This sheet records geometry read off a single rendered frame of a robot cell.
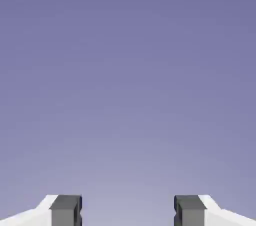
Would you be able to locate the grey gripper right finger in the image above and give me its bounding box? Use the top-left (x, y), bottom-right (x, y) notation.
top-left (173, 194), bottom-right (256, 226)

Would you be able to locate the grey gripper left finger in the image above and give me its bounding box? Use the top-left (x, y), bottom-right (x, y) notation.
top-left (0, 194), bottom-right (83, 226)

